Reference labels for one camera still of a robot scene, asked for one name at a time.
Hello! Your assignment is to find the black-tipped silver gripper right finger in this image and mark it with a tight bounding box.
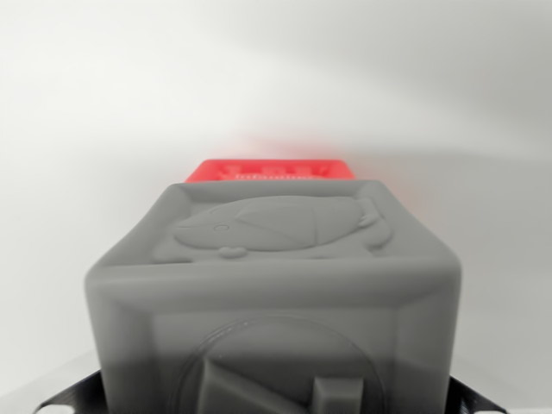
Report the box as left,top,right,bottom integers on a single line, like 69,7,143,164
449,373,515,414

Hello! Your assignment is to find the red embossed rubber cube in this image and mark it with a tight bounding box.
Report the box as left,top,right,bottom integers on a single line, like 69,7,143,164
185,158,357,185

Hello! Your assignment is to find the black-tipped silver gripper left finger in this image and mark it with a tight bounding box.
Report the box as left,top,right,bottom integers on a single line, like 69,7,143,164
36,369,103,414

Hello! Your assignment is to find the grey embossed rubber cube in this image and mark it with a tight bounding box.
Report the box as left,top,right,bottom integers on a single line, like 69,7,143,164
85,179,462,414

